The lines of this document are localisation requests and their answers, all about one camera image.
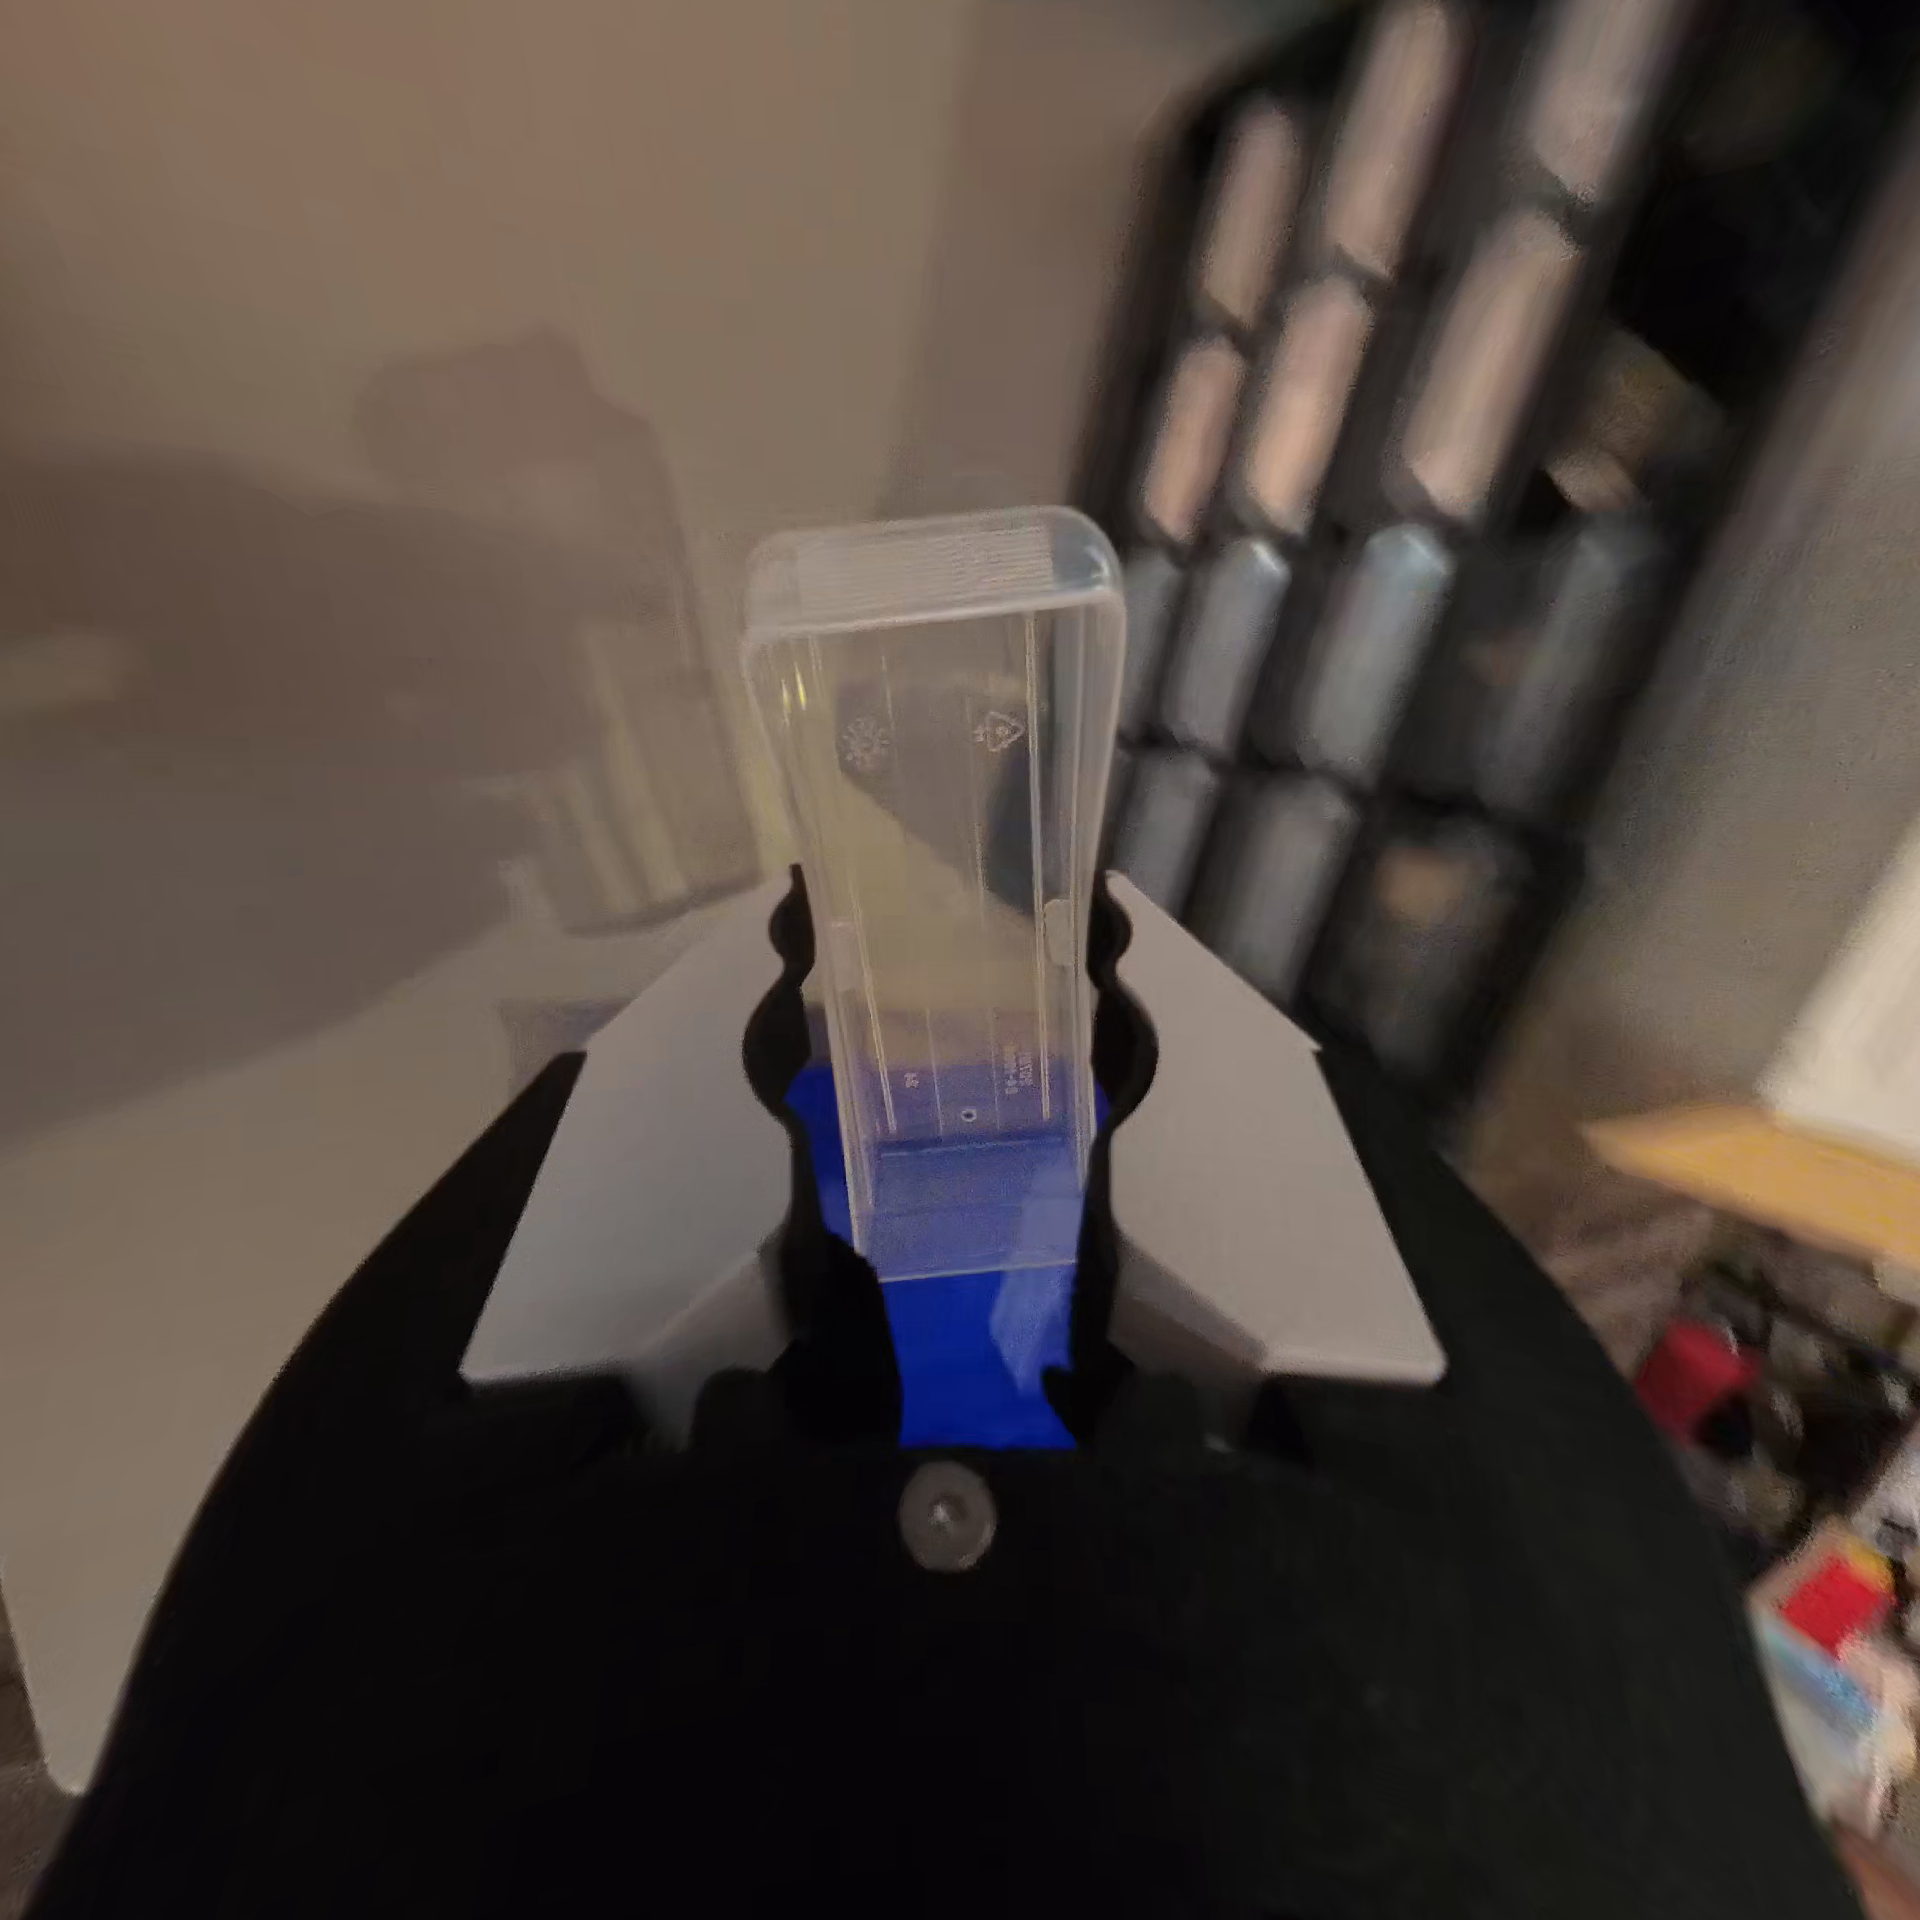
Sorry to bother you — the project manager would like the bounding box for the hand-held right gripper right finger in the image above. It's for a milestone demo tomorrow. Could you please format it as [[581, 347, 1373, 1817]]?
[[1038, 872, 1451, 1451]]

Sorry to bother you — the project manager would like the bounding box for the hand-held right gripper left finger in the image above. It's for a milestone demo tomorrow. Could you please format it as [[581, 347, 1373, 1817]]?
[[460, 872, 906, 1451]]

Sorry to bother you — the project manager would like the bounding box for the blue plastic bin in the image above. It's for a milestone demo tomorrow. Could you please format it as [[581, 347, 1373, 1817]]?
[[787, 1056, 1118, 1455]]

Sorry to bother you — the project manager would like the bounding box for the clear plastic drawer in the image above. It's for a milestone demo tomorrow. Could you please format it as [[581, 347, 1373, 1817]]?
[[737, 510, 1130, 1286]]

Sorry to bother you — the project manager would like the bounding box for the group of clear cabinet drawers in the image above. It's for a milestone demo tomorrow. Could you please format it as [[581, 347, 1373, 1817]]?
[[1118, 0, 1695, 1036]]

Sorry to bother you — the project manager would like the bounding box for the black drawer cabinet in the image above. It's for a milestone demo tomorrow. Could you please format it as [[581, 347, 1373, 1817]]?
[[1070, 0, 1920, 1128]]

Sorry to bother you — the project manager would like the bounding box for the light wooden board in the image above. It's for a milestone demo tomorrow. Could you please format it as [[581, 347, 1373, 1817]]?
[[1590, 1106, 1920, 1266]]

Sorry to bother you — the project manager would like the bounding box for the printed instruction sheet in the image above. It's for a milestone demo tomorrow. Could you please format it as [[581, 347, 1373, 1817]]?
[[1758, 841, 1920, 1142]]

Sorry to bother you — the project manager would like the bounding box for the colourful small box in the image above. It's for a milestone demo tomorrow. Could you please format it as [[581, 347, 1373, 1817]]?
[[1750, 1517, 1920, 1836]]

